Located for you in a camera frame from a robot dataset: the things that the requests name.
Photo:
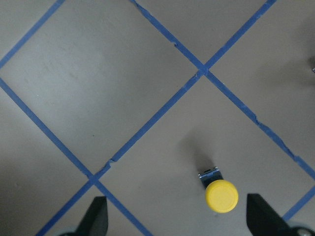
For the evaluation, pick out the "yellow push button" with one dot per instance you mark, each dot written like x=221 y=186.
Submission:
x=221 y=195

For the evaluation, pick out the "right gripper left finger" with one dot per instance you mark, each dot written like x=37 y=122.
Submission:
x=95 y=220

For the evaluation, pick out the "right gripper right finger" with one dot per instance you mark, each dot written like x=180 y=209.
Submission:
x=262 y=220

